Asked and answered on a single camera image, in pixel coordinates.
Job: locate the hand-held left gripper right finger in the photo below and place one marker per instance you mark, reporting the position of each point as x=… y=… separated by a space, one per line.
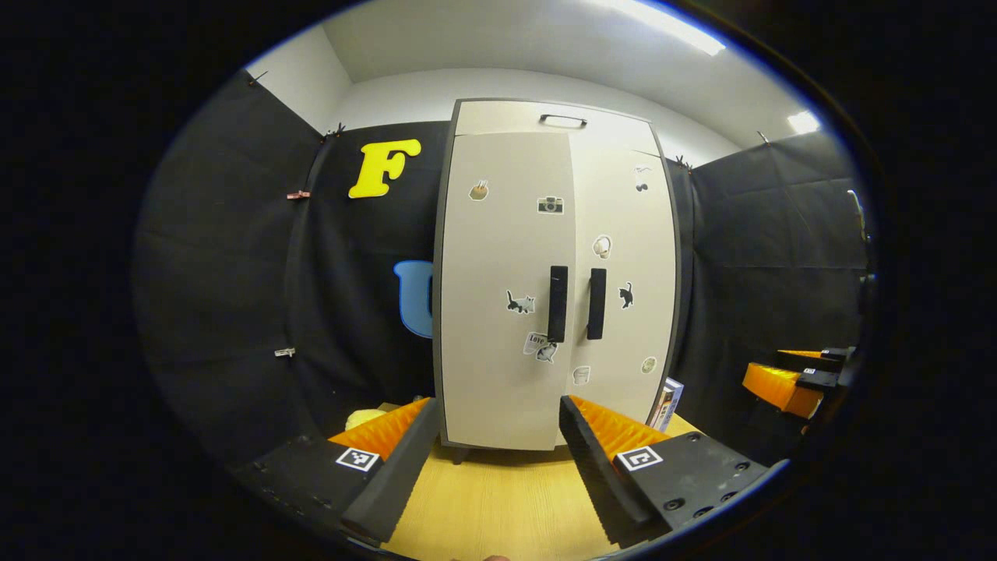
x=596 y=467

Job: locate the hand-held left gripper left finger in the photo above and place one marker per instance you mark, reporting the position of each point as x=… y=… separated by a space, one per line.
x=401 y=467

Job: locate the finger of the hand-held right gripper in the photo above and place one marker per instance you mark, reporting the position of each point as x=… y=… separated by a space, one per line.
x=779 y=387
x=818 y=355

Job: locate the grey white shoe cabinet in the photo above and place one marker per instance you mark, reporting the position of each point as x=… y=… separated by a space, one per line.
x=437 y=312

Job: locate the white cabinet door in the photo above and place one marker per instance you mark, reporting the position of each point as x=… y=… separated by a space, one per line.
x=498 y=257
x=639 y=234

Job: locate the white cabinet drawer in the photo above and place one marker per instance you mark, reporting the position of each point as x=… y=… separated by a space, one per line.
x=498 y=118

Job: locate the yellow pineapple plush toy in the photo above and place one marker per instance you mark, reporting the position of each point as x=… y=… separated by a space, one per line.
x=362 y=419

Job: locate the white orange book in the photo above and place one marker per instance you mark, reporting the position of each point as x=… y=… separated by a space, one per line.
x=659 y=409

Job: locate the blue purple book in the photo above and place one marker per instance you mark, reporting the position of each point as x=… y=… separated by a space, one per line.
x=674 y=397

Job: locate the small ceiling light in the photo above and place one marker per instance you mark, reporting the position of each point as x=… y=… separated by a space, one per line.
x=803 y=122

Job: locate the black backdrop cloth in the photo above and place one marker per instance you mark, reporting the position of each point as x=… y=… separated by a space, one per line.
x=234 y=273

